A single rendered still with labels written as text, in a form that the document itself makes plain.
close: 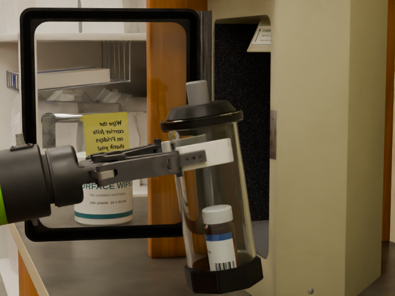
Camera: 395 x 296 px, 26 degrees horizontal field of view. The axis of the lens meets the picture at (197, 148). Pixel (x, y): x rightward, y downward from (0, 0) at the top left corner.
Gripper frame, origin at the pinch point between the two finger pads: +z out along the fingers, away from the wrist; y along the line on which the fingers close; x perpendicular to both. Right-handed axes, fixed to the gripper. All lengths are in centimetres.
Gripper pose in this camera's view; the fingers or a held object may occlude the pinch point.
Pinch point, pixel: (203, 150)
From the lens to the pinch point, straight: 111.5
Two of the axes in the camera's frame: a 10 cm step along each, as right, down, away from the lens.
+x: 1.6, 9.8, 1.1
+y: -2.2, -0.8, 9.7
